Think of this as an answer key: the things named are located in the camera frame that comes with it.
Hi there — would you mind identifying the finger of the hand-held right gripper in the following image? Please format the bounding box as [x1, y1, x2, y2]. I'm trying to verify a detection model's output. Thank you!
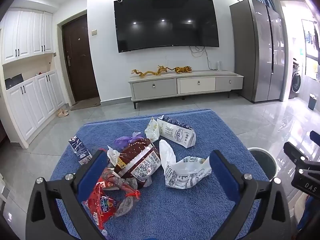
[309, 130, 320, 144]
[284, 142, 320, 167]

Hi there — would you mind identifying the small white crumpled wrapper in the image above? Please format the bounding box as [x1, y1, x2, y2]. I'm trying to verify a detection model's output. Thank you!
[144, 117, 160, 142]

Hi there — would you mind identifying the red snack bag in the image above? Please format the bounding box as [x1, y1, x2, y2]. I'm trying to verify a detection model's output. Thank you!
[85, 175, 125, 232]

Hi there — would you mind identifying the brown doormat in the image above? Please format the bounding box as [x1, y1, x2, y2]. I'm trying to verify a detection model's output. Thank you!
[70, 99, 101, 111]

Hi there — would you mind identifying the white carton with dark top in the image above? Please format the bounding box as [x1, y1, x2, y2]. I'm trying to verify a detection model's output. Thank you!
[157, 115, 196, 148]

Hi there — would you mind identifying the small grey waste bin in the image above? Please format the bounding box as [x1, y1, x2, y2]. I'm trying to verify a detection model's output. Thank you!
[307, 94, 318, 110]

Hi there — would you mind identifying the washing machine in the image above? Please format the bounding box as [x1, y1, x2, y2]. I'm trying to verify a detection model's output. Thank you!
[289, 59, 304, 99]

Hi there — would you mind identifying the blue terry mat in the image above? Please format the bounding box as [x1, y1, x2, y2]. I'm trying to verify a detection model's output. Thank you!
[49, 109, 269, 240]

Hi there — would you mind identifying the crumpled white paper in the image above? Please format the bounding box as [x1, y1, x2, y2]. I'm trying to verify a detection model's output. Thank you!
[107, 146, 123, 167]

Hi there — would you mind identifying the purple plastic bag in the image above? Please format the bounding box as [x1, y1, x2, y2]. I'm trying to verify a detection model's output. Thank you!
[114, 131, 145, 152]

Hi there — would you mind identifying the white round trash bin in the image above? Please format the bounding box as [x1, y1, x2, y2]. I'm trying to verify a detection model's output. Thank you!
[247, 147, 278, 182]

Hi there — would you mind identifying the white plastic bag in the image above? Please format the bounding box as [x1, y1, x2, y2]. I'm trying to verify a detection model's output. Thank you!
[159, 139, 212, 189]

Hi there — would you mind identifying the small blue drink carton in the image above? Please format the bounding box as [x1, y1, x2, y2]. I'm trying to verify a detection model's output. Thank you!
[69, 135, 93, 165]

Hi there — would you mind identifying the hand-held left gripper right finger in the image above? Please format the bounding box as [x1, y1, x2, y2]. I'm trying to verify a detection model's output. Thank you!
[209, 150, 292, 240]

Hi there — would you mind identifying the grey and white television cabinet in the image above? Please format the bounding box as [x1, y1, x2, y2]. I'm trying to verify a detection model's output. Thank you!
[127, 70, 244, 109]

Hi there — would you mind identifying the dark red snack packet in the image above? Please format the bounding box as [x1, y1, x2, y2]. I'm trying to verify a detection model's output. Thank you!
[114, 139, 162, 188]

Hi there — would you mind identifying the balcony window with laundry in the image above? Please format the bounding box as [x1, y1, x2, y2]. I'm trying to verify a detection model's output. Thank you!
[301, 19, 320, 83]

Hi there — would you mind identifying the silver double-door fridge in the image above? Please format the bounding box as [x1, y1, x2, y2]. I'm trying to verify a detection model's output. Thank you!
[229, 0, 289, 103]

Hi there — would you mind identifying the white wall cabinet unit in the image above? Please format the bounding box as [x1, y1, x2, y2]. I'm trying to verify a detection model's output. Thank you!
[0, 8, 67, 149]

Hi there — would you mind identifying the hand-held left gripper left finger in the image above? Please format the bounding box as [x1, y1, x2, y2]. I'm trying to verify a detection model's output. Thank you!
[25, 149, 110, 240]

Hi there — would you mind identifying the black wall cable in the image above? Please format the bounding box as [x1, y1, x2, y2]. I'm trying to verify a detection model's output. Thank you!
[189, 45, 218, 70]

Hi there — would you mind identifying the long yellow dragon figurine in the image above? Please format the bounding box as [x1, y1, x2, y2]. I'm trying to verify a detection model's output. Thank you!
[132, 69, 160, 78]

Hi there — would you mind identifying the dark brown entrance door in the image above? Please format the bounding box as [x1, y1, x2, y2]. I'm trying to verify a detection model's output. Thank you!
[61, 14, 101, 104]

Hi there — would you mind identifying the black bag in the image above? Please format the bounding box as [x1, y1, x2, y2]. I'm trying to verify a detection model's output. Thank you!
[4, 74, 24, 89]

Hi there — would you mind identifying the clear wrapper with red tie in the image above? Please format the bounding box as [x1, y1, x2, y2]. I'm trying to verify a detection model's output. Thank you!
[105, 167, 142, 218]

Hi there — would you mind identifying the black wall television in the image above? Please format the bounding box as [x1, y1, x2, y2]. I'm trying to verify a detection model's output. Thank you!
[114, 0, 220, 53]

